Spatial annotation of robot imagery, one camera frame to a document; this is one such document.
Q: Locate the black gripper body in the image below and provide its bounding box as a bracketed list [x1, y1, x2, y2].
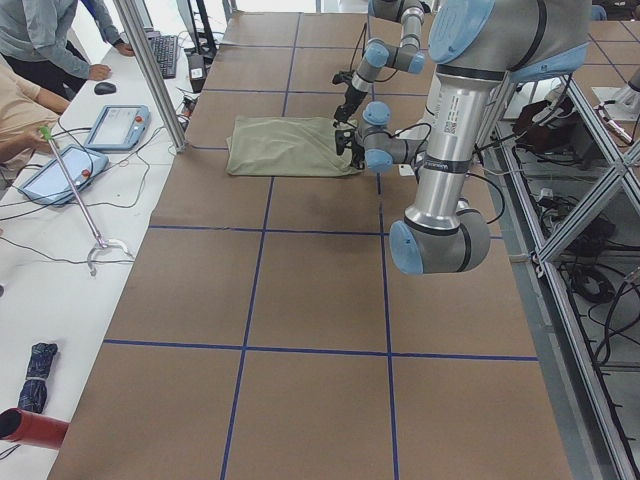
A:
[347, 130, 365, 170]
[339, 87, 365, 118]

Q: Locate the olive green long-sleeve shirt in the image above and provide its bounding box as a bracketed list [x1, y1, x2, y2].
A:
[226, 116, 359, 177]

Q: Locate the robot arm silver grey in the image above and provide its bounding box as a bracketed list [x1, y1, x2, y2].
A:
[334, 1, 591, 275]
[332, 0, 431, 124]

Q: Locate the black power adapter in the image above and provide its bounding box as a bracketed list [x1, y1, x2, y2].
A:
[187, 53, 207, 93]

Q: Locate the black keyboard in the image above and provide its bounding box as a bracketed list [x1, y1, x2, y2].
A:
[148, 35, 179, 79]

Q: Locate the brown table mat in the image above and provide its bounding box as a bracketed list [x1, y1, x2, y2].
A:
[50, 13, 571, 479]

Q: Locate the blue teach pendant far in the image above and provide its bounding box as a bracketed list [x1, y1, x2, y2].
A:
[84, 105, 150, 153]

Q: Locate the blue teach pendant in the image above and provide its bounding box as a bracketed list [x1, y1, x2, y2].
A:
[84, 105, 150, 153]
[18, 145, 108, 205]

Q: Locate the black computer mouse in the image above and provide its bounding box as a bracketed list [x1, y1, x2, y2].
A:
[94, 81, 117, 95]

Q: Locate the metal reacher grabber tool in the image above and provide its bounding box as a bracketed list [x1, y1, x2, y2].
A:
[39, 126, 135, 276]

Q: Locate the blue teach pendant near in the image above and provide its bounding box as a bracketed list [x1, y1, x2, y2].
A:
[18, 145, 108, 205]

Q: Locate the standing person grey shirt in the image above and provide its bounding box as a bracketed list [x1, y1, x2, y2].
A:
[1, 0, 111, 98]

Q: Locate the seated person beige shirt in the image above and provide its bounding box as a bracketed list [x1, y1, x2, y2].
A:
[1, 65, 70, 164]

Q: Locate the folded dark blue umbrella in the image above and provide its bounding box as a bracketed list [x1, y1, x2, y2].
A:
[18, 342, 58, 414]

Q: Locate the red cylinder tube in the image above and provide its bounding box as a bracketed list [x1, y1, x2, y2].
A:
[1, 408, 69, 450]

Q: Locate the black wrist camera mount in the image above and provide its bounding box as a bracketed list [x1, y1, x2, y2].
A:
[334, 129, 355, 156]
[332, 70, 354, 85]

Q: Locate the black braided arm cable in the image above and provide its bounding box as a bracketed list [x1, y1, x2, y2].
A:
[394, 122, 506, 211]

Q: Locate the black thin table cable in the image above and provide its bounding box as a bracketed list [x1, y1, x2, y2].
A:
[0, 124, 174, 266]

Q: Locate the aluminium frame post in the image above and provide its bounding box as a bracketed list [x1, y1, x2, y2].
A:
[114, 0, 187, 153]

